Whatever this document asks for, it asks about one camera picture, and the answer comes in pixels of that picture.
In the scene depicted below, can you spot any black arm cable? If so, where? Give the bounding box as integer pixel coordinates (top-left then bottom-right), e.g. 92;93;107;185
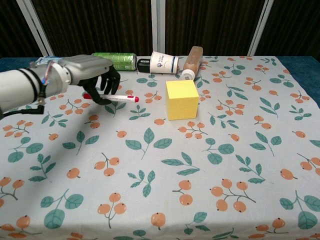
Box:
1;102;45;119

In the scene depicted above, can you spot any red and white marker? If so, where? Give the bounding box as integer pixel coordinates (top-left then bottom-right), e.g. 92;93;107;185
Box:
82;92;141;104

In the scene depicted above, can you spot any floral fruit print tablecloth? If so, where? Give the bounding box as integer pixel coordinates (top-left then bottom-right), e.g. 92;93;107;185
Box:
0;55;320;240

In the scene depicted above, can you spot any brown bottle white cap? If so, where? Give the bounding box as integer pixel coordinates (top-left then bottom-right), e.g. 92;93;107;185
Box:
181;45;204;82

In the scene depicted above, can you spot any white paper cup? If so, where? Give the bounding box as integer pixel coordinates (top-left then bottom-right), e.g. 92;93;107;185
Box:
149;50;180;75

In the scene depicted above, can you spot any dark brown partition panel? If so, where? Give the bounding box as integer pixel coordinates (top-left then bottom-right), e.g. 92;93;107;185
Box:
0;0;42;59
256;0;320;57
164;0;266;57
31;0;154;57

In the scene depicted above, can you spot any white partition frame post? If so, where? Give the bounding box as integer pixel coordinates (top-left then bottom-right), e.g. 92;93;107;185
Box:
150;0;167;55
246;0;275;57
16;0;55;57

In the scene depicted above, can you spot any blue white toothpaste tube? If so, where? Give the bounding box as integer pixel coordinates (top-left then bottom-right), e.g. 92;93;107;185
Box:
33;55;62;69

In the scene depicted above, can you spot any green drink can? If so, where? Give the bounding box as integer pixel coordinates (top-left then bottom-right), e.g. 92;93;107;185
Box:
90;51;138;72

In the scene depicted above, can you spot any small black box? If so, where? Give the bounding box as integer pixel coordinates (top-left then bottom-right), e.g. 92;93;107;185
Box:
136;57;152;74

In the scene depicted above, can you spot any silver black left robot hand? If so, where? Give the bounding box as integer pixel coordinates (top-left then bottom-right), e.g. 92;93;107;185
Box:
58;55;121;106

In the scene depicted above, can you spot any yellow foam cube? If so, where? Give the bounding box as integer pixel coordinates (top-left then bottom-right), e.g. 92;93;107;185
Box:
165;79;200;122

